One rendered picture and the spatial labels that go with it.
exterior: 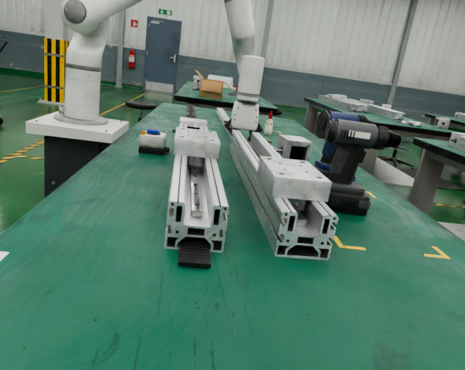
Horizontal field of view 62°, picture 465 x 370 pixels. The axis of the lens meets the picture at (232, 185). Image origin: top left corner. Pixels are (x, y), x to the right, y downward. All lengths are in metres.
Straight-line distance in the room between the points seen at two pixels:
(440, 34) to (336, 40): 3.20
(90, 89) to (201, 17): 11.00
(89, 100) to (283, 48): 11.20
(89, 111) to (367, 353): 1.24
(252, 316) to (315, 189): 0.30
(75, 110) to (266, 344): 1.19
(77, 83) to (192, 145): 0.67
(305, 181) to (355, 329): 0.28
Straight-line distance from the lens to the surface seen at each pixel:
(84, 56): 1.49
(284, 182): 0.72
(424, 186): 3.01
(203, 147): 0.94
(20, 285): 0.59
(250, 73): 1.43
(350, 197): 0.97
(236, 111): 1.46
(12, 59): 13.63
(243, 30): 1.43
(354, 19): 13.11
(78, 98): 1.50
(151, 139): 1.26
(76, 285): 0.57
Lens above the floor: 1.09
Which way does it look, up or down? 17 degrees down
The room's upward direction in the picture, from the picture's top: 8 degrees clockwise
